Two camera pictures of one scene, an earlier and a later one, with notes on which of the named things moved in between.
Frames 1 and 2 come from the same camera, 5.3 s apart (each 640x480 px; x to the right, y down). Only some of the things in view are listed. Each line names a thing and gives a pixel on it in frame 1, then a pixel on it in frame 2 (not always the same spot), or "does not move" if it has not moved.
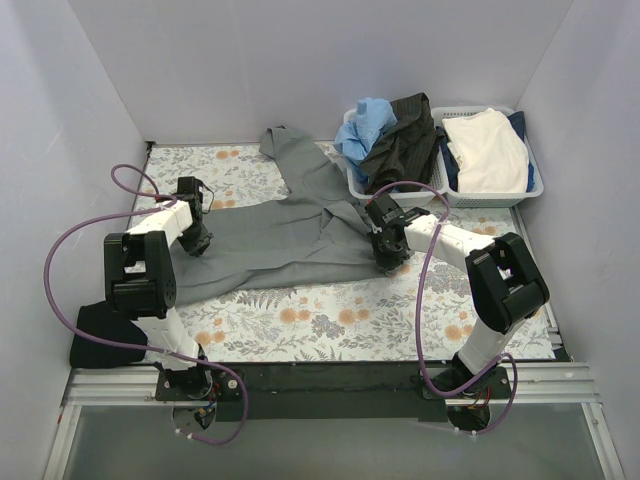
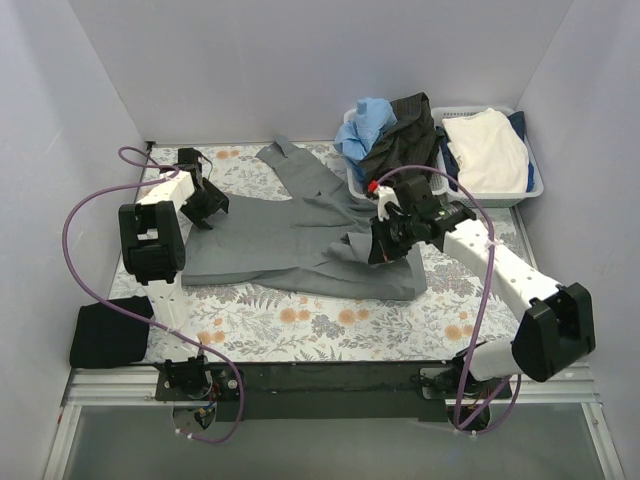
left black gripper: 197,240 -> 204,201
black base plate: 329,392 does not move
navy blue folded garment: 518,118 does not move
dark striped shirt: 406,154 does not move
